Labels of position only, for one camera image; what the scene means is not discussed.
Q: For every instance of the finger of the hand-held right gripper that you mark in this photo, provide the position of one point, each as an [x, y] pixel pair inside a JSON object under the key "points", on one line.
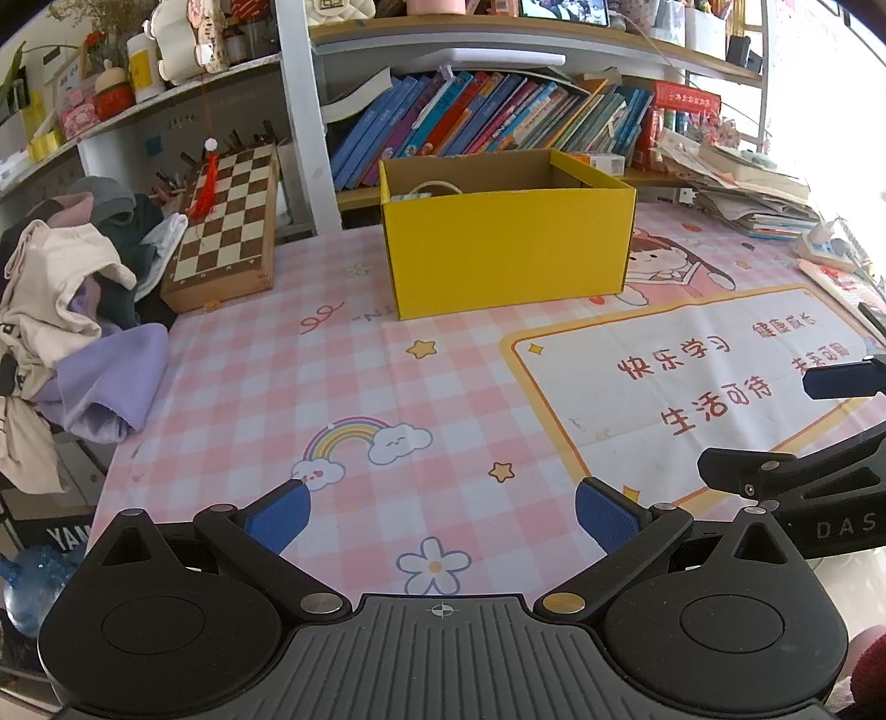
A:
{"points": [[761, 471], [844, 379]]}

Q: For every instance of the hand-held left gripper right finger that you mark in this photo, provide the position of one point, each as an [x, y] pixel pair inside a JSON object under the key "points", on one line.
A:
{"points": [[609, 516]]}

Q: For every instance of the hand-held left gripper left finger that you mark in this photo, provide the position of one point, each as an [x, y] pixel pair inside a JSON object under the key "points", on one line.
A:
{"points": [[277, 516]]}

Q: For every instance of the yellow cardboard box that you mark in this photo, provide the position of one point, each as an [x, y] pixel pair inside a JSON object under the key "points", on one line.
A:
{"points": [[505, 249]]}

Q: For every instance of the pink checkered desktop mat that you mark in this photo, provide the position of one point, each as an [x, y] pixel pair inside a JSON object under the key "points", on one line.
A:
{"points": [[277, 388]]}

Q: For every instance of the pink booklet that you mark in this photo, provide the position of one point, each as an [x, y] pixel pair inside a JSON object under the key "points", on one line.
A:
{"points": [[841, 282]]}

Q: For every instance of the white power strip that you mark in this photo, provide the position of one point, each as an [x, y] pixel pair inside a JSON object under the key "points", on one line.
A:
{"points": [[827, 246]]}

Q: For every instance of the person's red clothing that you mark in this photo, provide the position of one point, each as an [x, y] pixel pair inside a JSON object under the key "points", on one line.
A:
{"points": [[871, 685]]}

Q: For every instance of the purple cloth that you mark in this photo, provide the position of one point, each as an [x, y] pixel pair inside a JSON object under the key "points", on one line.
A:
{"points": [[111, 388]]}

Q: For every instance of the stack of papers and books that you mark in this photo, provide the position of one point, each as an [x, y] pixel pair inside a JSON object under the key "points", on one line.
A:
{"points": [[740, 187]]}

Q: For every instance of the small white adapter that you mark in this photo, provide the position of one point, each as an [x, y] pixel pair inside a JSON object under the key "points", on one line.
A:
{"points": [[685, 196]]}

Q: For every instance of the blue plastic water bottle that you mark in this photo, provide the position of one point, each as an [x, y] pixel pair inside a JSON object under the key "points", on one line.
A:
{"points": [[38, 588]]}

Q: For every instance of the wooden chessboard box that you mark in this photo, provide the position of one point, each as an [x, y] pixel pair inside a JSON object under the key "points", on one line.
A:
{"points": [[221, 221]]}

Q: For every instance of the dark green garment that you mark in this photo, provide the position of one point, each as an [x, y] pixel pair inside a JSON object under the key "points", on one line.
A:
{"points": [[142, 242]]}

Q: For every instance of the red book box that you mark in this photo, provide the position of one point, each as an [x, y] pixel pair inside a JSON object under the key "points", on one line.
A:
{"points": [[675, 114]]}

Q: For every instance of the small white carton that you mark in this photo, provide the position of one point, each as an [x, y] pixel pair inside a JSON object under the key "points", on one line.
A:
{"points": [[601, 163]]}

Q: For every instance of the pile of clothes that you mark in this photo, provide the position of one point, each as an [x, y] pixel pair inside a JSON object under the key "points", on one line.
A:
{"points": [[48, 277]]}

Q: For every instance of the red tassel with white ball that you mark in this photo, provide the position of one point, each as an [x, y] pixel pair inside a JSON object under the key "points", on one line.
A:
{"points": [[206, 183]]}

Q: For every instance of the grey knit hat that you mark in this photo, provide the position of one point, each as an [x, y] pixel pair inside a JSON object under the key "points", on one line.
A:
{"points": [[104, 194]]}

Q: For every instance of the row of colourful books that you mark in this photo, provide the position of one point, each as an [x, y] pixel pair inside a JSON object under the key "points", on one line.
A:
{"points": [[471, 114]]}

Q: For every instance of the pink box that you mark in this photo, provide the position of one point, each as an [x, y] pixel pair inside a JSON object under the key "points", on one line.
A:
{"points": [[77, 118]]}

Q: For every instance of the red jar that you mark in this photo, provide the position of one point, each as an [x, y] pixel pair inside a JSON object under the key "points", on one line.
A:
{"points": [[114, 97]]}

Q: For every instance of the tablet screen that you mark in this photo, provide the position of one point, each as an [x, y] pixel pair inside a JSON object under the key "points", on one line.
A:
{"points": [[564, 10]]}

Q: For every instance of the white jar with yellow label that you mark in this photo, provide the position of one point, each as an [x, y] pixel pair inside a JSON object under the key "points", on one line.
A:
{"points": [[144, 69]]}

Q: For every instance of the white desk lamp bar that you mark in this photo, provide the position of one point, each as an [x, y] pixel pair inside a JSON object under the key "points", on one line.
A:
{"points": [[491, 57]]}

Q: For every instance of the white desk shelf frame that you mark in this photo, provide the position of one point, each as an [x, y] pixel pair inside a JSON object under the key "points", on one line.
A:
{"points": [[304, 124]]}

